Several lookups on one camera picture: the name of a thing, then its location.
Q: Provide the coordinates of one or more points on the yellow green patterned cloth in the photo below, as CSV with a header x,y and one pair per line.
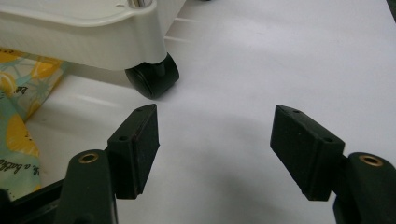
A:
x,y
18,102

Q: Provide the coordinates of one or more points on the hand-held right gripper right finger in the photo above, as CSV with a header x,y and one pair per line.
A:
x,y
305,152

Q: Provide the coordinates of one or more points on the black caster wheel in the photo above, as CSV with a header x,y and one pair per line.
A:
x,y
152,79

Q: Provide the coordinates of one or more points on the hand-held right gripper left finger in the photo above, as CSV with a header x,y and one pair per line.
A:
x,y
134,155

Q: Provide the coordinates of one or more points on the white two-tier cart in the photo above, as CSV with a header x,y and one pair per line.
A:
x,y
93,40

